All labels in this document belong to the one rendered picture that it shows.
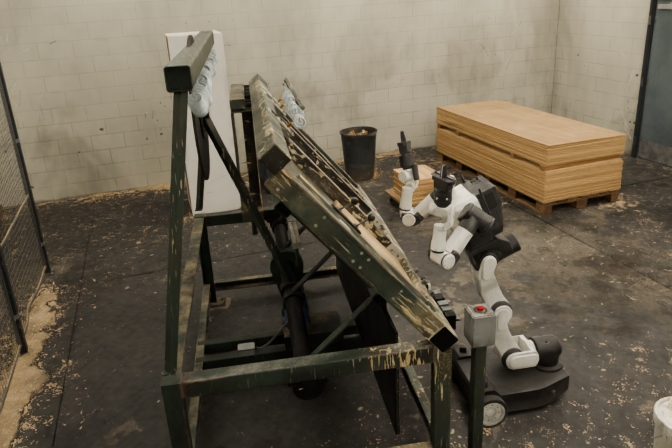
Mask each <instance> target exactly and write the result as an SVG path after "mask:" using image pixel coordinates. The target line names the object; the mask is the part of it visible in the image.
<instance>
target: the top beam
mask: <svg viewBox="0 0 672 448"><path fill-rule="evenodd" d="M262 85H263V86H264V87H265V88H266V89H267V90H268V91H269V89H268V86H267V82H266V81H265V80H264V79H263V78H262V77H261V76H260V75H259V74H256V75H255V76H254V77H253V78H252V79H251V80H250V81H249V90H250V98H251V106H252V114H253V123H254V131H255V139H256V147H257V155H258V161H259V162H260V163H261V164H262V165H263V166H265V167H266V168H267V169H268V170H269V171H270V172H271V173H272V174H273V175H274V176H275V175H276V174H277V173H279V172H280V171H281V170H282V169H283V168H284V167H285V166H286V165H287V164H288V163H289V162H290V161H291V157H290V154H289V150H288V147H287V144H286V141H285V138H284V135H283V132H282V129H281V126H280V123H279V121H278V120H277V119H276V118H275V117H274V116H273V115H272V114H271V113H270V112H269V111H268V108H267V107H269V108H270V109H271V110H273V111H274V112H275V114H276V115H277V113H276V110H275V107H274V104H273V103H272V102H271V101H270V100H269V99H268V98H267V97H266V96H265V95H264V93H263V91H264V90H263V89H262Z"/></svg>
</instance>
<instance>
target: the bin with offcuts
mask: <svg viewBox="0 0 672 448"><path fill-rule="evenodd" d="M377 132H378V130H377V129H376V128H374V127H369V126H356V127H349V128H345V129H342V130H340V132H339V133H340V135H341V142H342V150H343V157H344V165H345V172H346V173H347V174H348V175H349V176H350V177H351V179H352V180H353V181H366V180H370V179H372V178H373V177H374V174H375V152H376V136H377Z"/></svg>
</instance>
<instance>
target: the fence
mask: <svg viewBox="0 0 672 448"><path fill-rule="evenodd" d="M302 177H303V176H302V175H301V174H299V175H298V176H297V177H296V178H297V179H298V180H299V181H300V182H301V183H302V184H303V185H304V186H305V187H306V188H307V189H308V190H309V191H310V192H311V193H312V194H313V195H314V196H315V197H316V198H317V199H318V200H319V201H320V202H321V203H322V204H323V205H324V206H325V207H326V208H327V209H328V210H330V211H331V212H332V213H333V214H334V215H335V216H336V217H337V218H338V219H341V220H342V221H343V222H344V223H345V224H346V225H347V226H348V227H349V228H350V229H351V232H352V233H353V234H354V235H355V236H356V237H357V238H358V239H359V240H360V241H361V242H362V243H363V244H364V245H368V246H369V247H370V248H371V249H372V250H373V251H374V252H375V253H376V254H377V256H378V258H379V259H380V260H381V261H382V262H383V263H384V264H385V265H386V266H387V267H388V268H389V269H390V270H391V271H392V272H393V273H394V274H395V275H396V276H397V277H398V278H399V279H400V280H402V281H403V282H404V283H405V284H406V285H407V286H408V287H409V288H410V289H411V290H412V291H413V292H414V293H415V294H416V295H417V296H418V297H419V298H420V299H421V300H422V301H423V302H424V303H425V302H426V301H427V299H426V298H425V296H424V295H423V294H422V293H421V292H420V291H419V290H418V289H417V288H416V287H415V286H414V285H413V284H412V283H411V282H410V281H409V280H408V279H407V278H406V277H405V276H404V275H403V274H402V273H401V272H400V271H399V270H398V269H397V268H396V267H394V266H393V265H392V264H391V263H390V262H389V261H388V260H387V259H386V258H385V257H384V256H383V255H382V254H381V253H380V252H379V251H378V250H377V249H376V248H375V247H374V246H373V245H372V244H371V243H370V242H369V241H368V240H367V239H366V238H365V237H364V236H363V235H362V234H359V233H358V232H357V231H356V230H355V229H354V228H353V227H352V226H351V225H350V224H349V223H348V222H347V221H346V220H345V219H344V218H343V217H342V216H341V215H339V214H338V213H337V212H336V211H335V210H334V209H333V207H332V205H331V204H330V203H329V202H328V201H327V200H326V199H325V198H324V197H323V196H322V195H321V194H320V193H319V192H318V191H317V190H316V189H315V188H314V187H313V186H312V185H311V184H310V183H309V182H308V181H307V180H306V179H305V178H304V177H303V178H304V179H305V180H306V181H307V182H308V183H309V184H308V183H307V182H306V181H305V180H304V179H303V178H302ZM312 187H313V188H314V189H315V190H316V191H317V192H318V193H319V194H318V193H317V192H316V191H315V190H314V189H313V188H312Z"/></svg>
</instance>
